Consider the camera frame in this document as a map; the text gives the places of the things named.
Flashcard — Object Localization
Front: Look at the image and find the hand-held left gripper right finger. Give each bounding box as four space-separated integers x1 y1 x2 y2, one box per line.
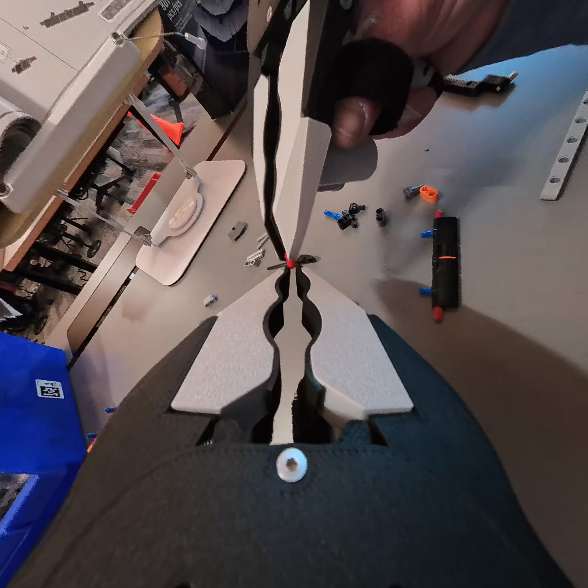
293 268 415 444

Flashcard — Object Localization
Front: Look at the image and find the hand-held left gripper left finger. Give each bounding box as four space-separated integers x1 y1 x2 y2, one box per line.
170 270 288 444

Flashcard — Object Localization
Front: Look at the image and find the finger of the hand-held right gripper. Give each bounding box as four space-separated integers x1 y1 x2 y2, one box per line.
274 0 332 258
252 73 288 260

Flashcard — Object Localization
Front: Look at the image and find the black lego beam assembly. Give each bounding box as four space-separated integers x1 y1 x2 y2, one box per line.
419 210 461 322

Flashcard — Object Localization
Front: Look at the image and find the black lego gear rack assembly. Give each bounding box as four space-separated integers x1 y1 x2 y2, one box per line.
442 70 518 96

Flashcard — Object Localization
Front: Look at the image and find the light grey lego beam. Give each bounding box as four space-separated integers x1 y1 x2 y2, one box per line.
540 91 588 201

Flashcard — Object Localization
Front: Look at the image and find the person's right forearm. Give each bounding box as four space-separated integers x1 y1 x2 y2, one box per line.
459 0 588 74

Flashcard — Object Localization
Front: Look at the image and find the black lego axle with connector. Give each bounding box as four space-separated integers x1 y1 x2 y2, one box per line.
268 254 319 271

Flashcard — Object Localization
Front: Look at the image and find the black lego set box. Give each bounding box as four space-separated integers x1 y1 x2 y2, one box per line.
158 0 258 121

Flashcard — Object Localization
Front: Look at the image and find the lego instruction booklet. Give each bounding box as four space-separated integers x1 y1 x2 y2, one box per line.
0 0 161 177

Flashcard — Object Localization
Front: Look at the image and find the person's right hand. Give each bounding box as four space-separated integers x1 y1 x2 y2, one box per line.
331 0 511 150

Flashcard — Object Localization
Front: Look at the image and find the orange traffic cone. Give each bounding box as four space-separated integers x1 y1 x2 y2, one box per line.
129 111 185 148

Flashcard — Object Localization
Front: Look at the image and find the red plastic bin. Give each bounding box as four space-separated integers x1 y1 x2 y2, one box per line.
126 172 161 214

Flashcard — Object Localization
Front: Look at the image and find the blue bin with tag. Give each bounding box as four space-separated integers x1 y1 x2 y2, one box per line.
0 332 89 588

